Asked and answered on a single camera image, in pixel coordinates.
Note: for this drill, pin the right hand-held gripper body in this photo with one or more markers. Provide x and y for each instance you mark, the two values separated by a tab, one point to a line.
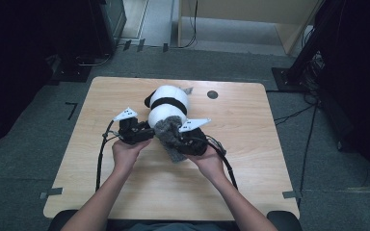
192	142

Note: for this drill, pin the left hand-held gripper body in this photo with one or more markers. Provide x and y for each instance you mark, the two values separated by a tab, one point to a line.
130	131

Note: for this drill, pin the grey fuzzy sock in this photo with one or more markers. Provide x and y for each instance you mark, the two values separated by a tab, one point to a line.
170	134

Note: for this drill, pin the panda plush toy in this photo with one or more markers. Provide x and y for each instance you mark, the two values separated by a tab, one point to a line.
168	104

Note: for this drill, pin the person's left hand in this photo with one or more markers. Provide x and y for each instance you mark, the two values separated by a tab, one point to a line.
126	155

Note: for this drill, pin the person's right hand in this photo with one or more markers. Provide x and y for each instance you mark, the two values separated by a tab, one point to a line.
208	163

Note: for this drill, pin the dark round table grommet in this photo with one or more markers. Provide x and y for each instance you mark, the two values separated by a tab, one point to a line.
212	94

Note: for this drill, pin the person's grey clothing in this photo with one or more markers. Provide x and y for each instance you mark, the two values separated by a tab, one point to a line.
173	226

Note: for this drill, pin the grey tape strip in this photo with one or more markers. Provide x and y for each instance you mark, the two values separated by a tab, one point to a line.
51	192
290	194

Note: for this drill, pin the black cabinet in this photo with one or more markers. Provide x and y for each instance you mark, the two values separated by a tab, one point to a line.
107	25

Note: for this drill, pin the black chair armrest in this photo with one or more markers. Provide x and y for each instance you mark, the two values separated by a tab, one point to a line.
285	219
59	221

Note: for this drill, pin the black stand with base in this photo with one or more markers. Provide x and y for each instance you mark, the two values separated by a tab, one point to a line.
294	78

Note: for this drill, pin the black stand base plate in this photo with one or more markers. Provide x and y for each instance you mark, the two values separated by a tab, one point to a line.
72	72

